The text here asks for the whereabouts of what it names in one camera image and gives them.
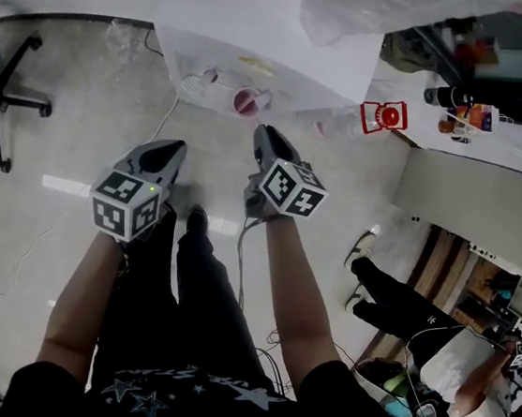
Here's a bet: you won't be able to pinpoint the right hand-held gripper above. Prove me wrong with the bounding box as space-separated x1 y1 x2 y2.
240 122 337 229

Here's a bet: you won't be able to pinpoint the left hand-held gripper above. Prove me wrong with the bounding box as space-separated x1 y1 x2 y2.
83 129 189 249

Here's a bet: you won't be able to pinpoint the red plastic cup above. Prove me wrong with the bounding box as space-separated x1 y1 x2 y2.
230 84 264 120

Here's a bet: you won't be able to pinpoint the person's right forearm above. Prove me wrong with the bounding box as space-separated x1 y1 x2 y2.
245 211 360 401

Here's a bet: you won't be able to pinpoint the person's left forearm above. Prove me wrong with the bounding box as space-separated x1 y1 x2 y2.
33 226 130 392

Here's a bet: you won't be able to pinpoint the person's black shoe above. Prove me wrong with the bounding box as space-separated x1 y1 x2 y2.
184 203 212 241

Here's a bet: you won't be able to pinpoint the clear water jug red cap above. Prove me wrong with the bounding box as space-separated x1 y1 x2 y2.
291 87 412 149

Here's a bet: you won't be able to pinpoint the person's black trousers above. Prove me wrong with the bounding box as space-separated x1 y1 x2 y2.
91 197 299 397

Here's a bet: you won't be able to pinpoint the white water dispenser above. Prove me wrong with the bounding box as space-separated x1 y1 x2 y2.
141 0 390 138

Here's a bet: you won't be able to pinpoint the black office chair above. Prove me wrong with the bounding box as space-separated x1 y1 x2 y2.
0 22 64 179

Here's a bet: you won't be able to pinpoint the wooden table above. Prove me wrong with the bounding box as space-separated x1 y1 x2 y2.
366 219 482 371

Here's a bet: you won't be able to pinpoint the olive green bag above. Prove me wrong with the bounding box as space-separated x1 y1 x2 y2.
378 27 449 79

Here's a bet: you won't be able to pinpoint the black thermos flask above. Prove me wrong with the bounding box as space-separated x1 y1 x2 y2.
421 82 477 112

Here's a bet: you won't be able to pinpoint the white paper bag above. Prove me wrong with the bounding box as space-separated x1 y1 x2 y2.
443 98 516 139

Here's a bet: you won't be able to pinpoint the clear water dispenser bottle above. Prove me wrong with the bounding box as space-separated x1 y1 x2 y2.
233 0 522 74

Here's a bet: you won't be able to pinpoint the black star-print t-shirt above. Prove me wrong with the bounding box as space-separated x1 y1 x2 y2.
0 320 415 417

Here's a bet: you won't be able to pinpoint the dark framed glass window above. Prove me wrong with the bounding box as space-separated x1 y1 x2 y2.
375 0 522 131

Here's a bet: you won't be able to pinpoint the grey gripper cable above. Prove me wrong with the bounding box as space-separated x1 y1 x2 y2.
228 213 262 312

